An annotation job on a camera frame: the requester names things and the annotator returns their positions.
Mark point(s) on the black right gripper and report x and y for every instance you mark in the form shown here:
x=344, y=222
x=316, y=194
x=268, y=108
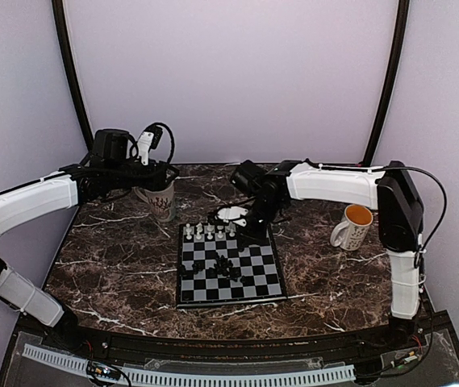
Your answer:
x=249, y=237

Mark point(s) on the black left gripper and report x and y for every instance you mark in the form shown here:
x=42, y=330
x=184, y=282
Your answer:
x=156, y=181

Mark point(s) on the pile of black chess pieces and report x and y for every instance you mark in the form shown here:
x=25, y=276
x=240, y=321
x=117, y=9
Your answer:
x=222, y=268

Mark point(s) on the black grey chess board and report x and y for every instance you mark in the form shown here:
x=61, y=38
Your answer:
x=263, y=279

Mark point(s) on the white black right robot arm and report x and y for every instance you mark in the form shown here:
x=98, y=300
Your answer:
x=388, y=190

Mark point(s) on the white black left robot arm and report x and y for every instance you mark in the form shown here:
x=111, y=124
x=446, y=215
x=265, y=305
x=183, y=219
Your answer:
x=117, y=161

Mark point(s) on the cream floral mug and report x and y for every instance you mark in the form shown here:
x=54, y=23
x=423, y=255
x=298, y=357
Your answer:
x=161, y=203

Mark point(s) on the white mug orange interior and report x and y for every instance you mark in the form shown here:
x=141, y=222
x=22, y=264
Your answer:
x=350, y=233

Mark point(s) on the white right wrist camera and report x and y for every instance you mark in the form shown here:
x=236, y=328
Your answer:
x=230, y=214

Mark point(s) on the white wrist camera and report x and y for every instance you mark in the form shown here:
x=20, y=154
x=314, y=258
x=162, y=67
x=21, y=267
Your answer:
x=148, y=140
x=230, y=214

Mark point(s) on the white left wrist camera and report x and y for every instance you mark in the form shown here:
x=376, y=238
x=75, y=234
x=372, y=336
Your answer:
x=148, y=140

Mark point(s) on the black front rail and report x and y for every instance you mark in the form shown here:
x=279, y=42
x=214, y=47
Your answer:
x=340, y=346

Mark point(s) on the white slotted cable duct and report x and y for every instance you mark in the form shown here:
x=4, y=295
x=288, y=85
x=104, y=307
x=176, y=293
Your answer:
x=129, y=376

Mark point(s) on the black left frame post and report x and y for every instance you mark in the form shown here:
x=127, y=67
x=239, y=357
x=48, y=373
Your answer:
x=64, y=41

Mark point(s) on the black frame post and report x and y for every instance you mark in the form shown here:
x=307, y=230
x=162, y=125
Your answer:
x=400, y=26
x=64, y=41

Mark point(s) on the black right frame post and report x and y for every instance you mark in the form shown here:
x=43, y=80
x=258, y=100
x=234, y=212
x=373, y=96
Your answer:
x=400, y=26

